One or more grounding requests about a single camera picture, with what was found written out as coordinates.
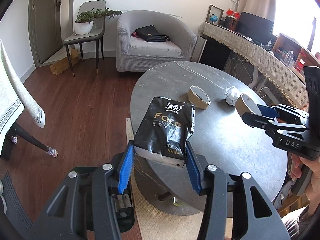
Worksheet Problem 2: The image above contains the black tissue pack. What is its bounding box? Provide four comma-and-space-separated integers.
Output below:
133, 97, 195, 167

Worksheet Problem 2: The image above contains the black trash bin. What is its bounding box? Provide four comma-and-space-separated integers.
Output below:
75, 152, 136, 233

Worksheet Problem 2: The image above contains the person's right hand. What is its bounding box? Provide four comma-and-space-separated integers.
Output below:
290, 154, 320, 215

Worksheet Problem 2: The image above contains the crumpled white tissue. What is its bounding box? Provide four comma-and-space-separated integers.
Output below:
225, 86, 241, 106

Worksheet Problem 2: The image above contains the beige fringed desk cloth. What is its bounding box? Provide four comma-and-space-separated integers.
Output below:
199, 22, 309, 111

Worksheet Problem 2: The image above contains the round grey marble table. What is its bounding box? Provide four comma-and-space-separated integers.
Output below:
130, 61, 287, 216

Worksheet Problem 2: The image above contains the beige floor rug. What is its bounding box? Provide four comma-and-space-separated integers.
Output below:
125, 117, 233, 240

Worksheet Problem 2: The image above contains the torn brown paper cup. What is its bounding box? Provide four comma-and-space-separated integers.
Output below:
187, 86, 211, 110

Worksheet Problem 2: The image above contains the black computer monitor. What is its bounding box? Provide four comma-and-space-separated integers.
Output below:
235, 12, 274, 44

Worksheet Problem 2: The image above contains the small blue globe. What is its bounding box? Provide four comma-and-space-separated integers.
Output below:
209, 14, 218, 24

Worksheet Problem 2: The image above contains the black dining table leg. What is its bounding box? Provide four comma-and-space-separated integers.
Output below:
12, 122, 58, 158

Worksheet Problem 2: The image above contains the dark striped floor mat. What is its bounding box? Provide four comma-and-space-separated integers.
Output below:
1, 172, 32, 239

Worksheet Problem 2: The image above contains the flat cardboard box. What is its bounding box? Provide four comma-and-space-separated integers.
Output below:
50, 48, 79, 75

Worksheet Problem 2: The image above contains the grey fabric armchair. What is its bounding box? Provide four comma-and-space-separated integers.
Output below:
116, 10, 197, 72

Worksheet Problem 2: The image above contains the pale green patterned tablecloth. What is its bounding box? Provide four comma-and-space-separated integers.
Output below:
0, 43, 46, 142

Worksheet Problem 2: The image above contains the black handbag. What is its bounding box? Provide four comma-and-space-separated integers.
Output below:
135, 25, 170, 42

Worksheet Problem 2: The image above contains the grey dining chair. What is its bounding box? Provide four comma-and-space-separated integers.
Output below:
62, 0, 107, 76

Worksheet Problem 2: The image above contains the potted green plant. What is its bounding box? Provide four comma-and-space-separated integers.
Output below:
74, 8, 123, 36

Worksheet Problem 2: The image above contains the grey-green door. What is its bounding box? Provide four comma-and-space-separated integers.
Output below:
28, 0, 74, 67

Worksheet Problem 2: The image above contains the wooden picture frame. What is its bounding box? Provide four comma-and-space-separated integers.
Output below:
206, 5, 223, 25

